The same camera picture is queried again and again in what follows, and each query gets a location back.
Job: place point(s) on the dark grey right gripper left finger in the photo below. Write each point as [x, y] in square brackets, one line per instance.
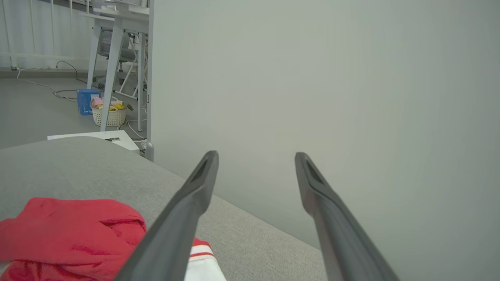
[175, 226]

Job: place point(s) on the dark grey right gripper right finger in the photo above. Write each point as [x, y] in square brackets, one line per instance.
[343, 234]

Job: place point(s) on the red and white jersey garment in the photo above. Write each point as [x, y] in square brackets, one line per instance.
[70, 230]

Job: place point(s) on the small black flat tool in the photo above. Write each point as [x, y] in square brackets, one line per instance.
[112, 139]

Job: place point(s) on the white plastic laundry basket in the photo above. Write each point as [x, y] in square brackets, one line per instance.
[111, 118]

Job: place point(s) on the pink and yellow clothes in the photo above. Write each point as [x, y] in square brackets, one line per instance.
[97, 102]

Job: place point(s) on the blue cardboard box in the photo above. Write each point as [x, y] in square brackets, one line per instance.
[84, 101]

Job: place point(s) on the white partition panel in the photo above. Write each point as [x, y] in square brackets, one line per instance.
[351, 78]

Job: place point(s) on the white metal-legged desk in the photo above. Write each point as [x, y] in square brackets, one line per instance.
[113, 58]

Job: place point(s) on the grey office chair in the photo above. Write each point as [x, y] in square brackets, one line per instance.
[105, 45]

